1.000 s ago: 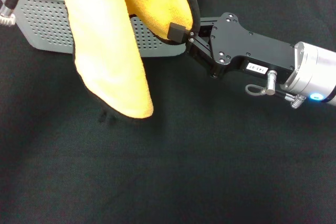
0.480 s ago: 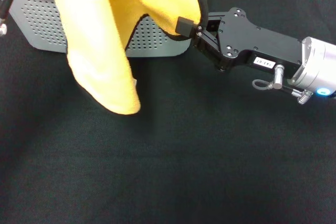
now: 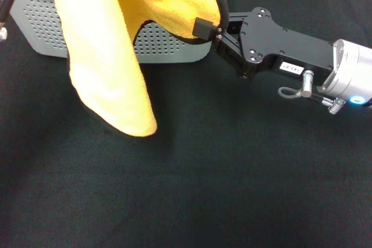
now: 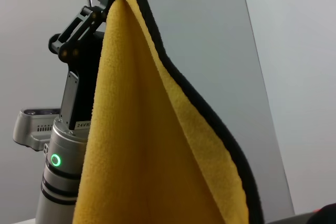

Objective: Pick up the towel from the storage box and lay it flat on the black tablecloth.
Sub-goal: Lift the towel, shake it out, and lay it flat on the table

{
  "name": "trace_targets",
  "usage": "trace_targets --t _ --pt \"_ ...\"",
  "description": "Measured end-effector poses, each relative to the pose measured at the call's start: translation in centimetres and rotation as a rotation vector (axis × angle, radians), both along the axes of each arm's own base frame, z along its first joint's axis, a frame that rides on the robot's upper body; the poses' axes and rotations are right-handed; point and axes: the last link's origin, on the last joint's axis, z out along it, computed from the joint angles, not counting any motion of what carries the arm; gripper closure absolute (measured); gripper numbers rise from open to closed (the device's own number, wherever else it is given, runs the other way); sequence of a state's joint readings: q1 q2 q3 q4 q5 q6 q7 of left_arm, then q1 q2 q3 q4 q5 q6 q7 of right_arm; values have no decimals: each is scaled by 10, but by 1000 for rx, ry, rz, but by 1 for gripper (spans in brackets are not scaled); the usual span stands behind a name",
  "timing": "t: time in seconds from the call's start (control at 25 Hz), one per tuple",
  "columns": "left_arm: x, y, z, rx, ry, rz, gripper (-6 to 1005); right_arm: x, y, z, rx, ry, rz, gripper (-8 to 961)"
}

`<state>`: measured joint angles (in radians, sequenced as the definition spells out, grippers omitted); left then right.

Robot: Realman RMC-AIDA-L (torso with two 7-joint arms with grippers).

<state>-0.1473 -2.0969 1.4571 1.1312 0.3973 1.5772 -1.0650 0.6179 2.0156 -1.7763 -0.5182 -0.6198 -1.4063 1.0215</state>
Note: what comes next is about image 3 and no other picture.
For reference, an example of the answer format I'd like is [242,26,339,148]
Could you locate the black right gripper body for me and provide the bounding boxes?
[237,6,339,88]

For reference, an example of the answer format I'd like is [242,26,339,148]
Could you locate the right gripper cable with connector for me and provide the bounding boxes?
[278,70,347,114]

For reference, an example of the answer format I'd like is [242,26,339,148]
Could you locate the yellow towel with black trim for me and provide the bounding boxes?
[46,0,229,138]

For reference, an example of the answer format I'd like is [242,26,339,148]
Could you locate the black tablecloth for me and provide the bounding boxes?
[0,0,372,248]

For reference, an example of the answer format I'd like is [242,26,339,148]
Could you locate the grey perforated storage box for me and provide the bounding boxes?
[0,0,227,64]

